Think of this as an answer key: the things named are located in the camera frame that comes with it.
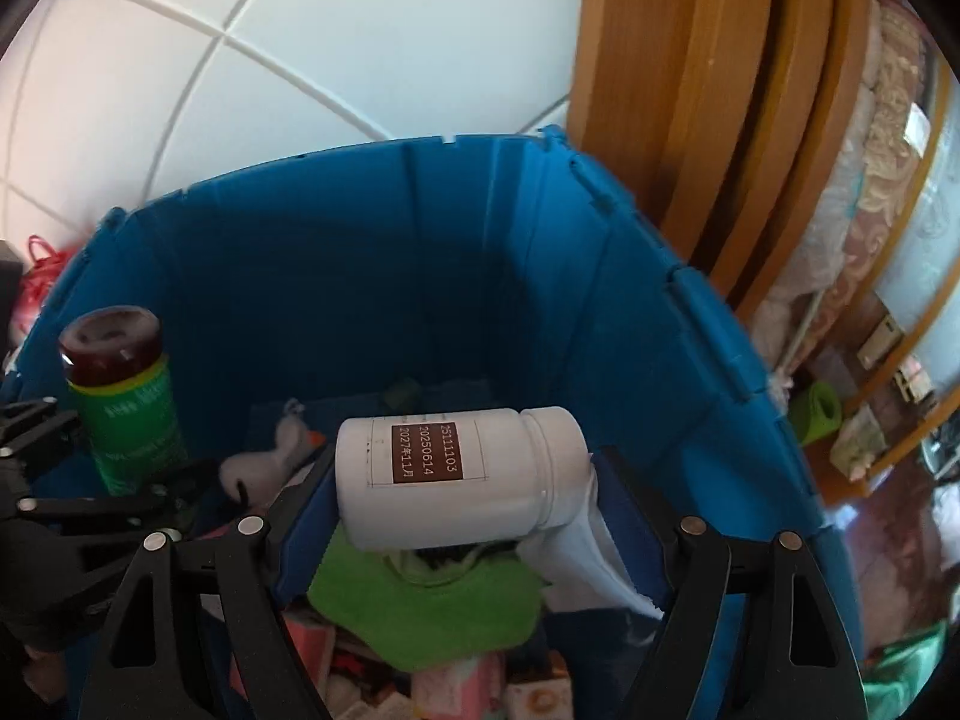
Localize pink box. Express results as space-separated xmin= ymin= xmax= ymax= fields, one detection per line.
xmin=281 ymin=611 xmax=338 ymax=698
xmin=412 ymin=652 xmax=503 ymax=720

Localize red carry case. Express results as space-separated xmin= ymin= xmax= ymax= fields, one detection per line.
xmin=11 ymin=234 xmax=76 ymax=338

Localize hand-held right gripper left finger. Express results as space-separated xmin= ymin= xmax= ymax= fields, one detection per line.
xmin=90 ymin=450 xmax=338 ymax=720

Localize leaning wooden boards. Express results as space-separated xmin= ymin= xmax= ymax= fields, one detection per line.
xmin=566 ymin=0 xmax=875 ymax=301

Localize blue plastic crate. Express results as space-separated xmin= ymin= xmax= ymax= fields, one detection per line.
xmin=0 ymin=124 xmax=871 ymax=720

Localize green plastic bag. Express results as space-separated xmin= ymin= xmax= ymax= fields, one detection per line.
xmin=862 ymin=622 xmax=950 ymax=720

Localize green labelled dark bottle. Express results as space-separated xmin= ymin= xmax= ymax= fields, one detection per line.
xmin=58 ymin=306 xmax=192 ymax=496

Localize floral mattress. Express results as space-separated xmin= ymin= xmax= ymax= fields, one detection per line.
xmin=750 ymin=0 xmax=938 ymax=391

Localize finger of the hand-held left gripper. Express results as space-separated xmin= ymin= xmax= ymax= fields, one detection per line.
xmin=0 ymin=396 xmax=82 ymax=477
xmin=0 ymin=461 xmax=220 ymax=541

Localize white plush toy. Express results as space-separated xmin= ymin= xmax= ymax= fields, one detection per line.
xmin=219 ymin=399 xmax=327 ymax=503

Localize green rolled mat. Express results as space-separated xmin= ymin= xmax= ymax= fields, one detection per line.
xmin=795 ymin=381 xmax=845 ymax=447

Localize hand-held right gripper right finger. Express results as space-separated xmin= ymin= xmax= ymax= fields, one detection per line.
xmin=589 ymin=446 xmax=871 ymax=720

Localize white pill bottle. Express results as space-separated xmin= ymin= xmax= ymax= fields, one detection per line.
xmin=334 ymin=405 xmax=597 ymax=552

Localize green cloth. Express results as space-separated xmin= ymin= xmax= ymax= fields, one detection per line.
xmin=307 ymin=525 xmax=545 ymax=672

